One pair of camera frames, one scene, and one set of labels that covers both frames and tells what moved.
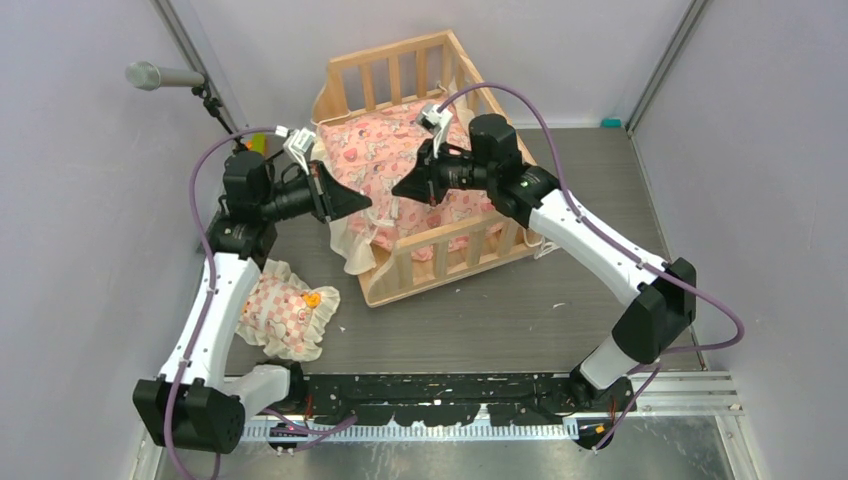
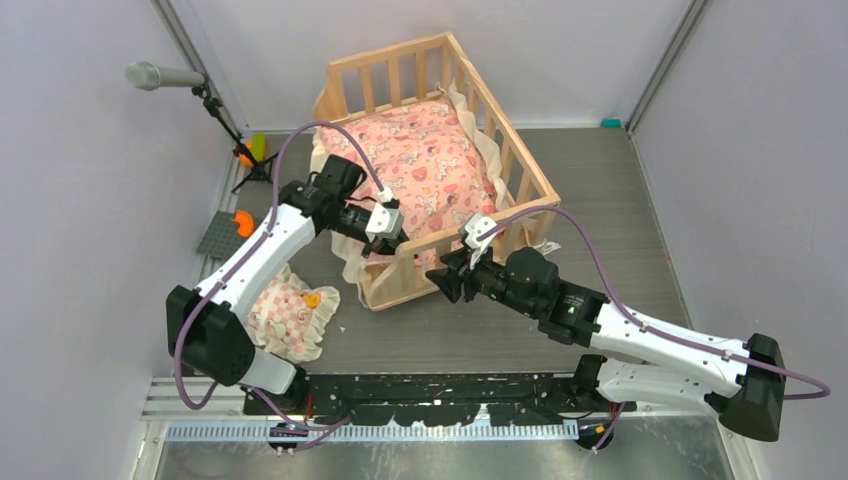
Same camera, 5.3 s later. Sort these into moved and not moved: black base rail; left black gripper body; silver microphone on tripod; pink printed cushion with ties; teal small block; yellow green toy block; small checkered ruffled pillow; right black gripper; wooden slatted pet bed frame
Moved: pink printed cushion with ties; left black gripper body; right black gripper
Not moved: black base rail; small checkered ruffled pillow; yellow green toy block; silver microphone on tripod; wooden slatted pet bed frame; teal small block
